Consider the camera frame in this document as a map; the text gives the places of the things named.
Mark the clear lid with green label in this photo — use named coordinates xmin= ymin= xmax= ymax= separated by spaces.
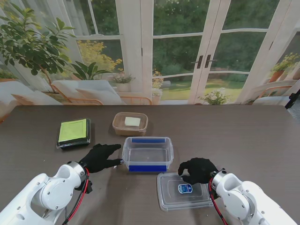
xmin=56 ymin=118 xmax=91 ymax=149

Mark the brown kraft paper container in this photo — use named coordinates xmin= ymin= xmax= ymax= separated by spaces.
xmin=112 ymin=112 xmax=149 ymax=137

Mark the clear box with blue clips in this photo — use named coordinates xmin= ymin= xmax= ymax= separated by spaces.
xmin=121 ymin=136 xmax=174 ymax=173

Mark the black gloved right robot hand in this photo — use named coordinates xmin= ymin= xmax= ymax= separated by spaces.
xmin=178 ymin=157 xmax=220 ymax=185

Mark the black plastic tray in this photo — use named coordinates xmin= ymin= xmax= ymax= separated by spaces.
xmin=56 ymin=118 xmax=91 ymax=150

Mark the red cable on right arm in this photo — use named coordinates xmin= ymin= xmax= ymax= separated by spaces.
xmin=208 ymin=178 xmax=229 ymax=225

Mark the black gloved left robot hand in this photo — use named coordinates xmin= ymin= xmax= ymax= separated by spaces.
xmin=78 ymin=143 xmax=124 ymax=173

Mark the black tripod stand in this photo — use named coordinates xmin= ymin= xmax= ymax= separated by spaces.
xmin=285 ymin=92 xmax=300 ymax=110

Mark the clear lid with white label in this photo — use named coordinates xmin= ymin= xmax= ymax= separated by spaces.
xmin=112 ymin=112 xmax=149 ymax=131

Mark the printed garden backdrop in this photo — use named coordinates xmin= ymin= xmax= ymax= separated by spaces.
xmin=0 ymin=0 xmax=300 ymax=106

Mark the clear lid with blue label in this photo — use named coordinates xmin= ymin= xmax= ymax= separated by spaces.
xmin=156 ymin=172 xmax=214 ymax=211

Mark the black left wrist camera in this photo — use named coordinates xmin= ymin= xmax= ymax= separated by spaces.
xmin=81 ymin=180 xmax=93 ymax=195

